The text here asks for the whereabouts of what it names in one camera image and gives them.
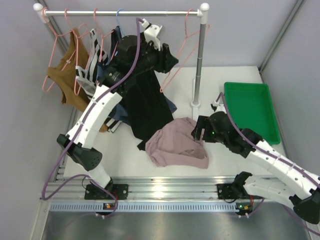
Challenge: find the pink wire hanger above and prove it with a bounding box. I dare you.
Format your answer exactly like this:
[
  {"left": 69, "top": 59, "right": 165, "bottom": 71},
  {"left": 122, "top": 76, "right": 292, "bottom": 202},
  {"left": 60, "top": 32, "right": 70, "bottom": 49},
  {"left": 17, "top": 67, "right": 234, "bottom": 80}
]
[{"left": 159, "top": 8, "right": 211, "bottom": 93}]

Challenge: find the pink tank top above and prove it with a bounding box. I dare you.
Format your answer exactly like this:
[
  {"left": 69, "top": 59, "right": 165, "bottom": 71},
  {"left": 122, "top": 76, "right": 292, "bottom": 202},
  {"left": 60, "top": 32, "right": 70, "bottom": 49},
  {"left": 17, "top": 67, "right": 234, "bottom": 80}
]
[{"left": 145, "top": 117, "right": 209, "bottom": 169}]

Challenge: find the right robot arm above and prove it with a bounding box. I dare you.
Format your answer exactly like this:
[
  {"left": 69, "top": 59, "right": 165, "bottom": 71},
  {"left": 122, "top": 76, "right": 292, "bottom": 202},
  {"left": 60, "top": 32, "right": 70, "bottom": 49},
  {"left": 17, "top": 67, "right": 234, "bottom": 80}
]
[{"left": 191, "top": 110, "right": 320, "bottom": 225}]

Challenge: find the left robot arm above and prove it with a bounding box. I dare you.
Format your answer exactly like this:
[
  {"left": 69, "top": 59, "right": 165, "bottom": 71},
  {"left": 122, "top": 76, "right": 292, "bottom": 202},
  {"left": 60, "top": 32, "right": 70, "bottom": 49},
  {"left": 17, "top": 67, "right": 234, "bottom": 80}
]
[{"left": 56, "top": 34, "right": 179, "bottom": 199}]

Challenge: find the black tank top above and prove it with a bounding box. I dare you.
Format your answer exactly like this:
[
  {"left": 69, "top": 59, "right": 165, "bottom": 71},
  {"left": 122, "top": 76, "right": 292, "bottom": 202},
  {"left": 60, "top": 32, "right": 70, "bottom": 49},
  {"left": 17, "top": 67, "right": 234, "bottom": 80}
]
[{"left": 120, "top": 70, "right": 174, "bottom": 151}]

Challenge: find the navy blue tank top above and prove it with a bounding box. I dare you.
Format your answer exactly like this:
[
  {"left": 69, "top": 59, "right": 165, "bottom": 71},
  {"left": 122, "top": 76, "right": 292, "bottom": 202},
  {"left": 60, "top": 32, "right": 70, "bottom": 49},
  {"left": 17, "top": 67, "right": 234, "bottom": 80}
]
[{"left": 96, "top": 26, "right": 178, "bottom": 126}]

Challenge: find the black white striped top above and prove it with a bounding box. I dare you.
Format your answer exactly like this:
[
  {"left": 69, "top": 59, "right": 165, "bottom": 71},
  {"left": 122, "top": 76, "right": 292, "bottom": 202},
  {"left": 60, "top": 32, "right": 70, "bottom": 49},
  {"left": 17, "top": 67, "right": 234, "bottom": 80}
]
[{"left": 75, "top": 28, "right": 121, "bottom": 133}]

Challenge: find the brown tank top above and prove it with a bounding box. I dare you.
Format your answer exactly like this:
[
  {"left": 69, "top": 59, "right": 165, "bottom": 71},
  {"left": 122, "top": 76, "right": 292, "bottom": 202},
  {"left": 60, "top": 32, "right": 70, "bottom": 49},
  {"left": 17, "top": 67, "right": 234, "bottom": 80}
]
[{"left": 47, "top": 28, "right": 108, "bottom": 133}]

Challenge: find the pink hanger far left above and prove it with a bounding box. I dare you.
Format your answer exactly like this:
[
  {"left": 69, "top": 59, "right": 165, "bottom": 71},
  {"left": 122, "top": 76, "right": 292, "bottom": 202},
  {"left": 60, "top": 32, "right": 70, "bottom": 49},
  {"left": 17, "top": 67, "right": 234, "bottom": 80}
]
[{"left": 41, "top": 7, "right": 76, "bottom": 92}]

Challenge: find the green plastic tray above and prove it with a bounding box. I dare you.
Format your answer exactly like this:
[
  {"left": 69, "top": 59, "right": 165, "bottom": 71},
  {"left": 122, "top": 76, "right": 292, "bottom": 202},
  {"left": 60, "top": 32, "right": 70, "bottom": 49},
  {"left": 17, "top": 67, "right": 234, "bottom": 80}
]
[{"left": 224, "top": 82, "right": 281, "bottom": 145}]

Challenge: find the white metal clothes rack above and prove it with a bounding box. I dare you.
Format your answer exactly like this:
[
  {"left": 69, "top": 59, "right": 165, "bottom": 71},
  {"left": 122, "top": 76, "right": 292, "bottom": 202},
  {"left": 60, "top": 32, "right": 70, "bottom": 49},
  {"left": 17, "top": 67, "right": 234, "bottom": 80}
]
[{"left": 33, "top": 0, "right": 210, "bottom": 120}]

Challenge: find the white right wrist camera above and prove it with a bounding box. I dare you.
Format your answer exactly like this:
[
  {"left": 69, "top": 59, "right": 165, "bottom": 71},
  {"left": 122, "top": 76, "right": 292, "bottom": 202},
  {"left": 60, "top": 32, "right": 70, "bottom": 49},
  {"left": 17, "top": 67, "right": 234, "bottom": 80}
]
[{"left": 210, "top": 101, "right": 226, "bottom": 114}]

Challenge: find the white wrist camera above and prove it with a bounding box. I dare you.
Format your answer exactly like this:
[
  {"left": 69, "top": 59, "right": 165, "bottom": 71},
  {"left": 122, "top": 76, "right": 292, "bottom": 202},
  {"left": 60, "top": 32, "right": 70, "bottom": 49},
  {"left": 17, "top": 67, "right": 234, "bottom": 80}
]
[
  {"left": 141, "top": 18, "right": 165, "bottom": 51},
  {"left": 210, "top": 101, "right": 226, "bottom": 114}
]

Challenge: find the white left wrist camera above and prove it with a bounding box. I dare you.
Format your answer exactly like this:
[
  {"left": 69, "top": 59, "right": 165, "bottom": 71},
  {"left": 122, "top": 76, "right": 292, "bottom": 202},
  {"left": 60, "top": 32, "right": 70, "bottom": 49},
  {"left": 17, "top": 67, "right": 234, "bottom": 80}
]
[{"left": 141, "top": 18, "right": 165, "bottom": 51}]

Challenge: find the blue wire hanger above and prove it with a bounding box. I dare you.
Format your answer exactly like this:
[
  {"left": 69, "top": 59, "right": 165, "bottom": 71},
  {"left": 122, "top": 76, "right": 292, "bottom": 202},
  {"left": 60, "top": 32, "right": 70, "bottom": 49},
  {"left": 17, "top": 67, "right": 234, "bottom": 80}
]
[{"left": 96, "top": 7, "right": 126, "bottom": 91}]

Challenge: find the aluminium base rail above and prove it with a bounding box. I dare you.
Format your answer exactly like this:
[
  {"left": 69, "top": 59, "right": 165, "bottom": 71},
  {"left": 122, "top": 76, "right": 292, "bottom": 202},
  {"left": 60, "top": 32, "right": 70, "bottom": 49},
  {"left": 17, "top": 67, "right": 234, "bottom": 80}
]
[{"left": 45, "top": 176, "right": 234, "bottom": 201}]

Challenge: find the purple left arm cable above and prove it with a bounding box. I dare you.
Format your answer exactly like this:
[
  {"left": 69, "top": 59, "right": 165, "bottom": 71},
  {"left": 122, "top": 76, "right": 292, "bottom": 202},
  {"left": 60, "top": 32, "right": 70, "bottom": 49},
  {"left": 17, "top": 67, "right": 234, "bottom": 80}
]
[{"left": 41, "top": 16, "right": 148, "bottom": 218}]

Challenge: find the perforated cable duct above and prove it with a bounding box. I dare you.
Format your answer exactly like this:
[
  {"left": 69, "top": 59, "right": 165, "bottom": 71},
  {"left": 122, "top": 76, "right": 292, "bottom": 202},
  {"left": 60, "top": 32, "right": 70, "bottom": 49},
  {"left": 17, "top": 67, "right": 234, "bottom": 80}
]
[{"left": 50, "top": 202, "right": 253, "bottom": 213}]

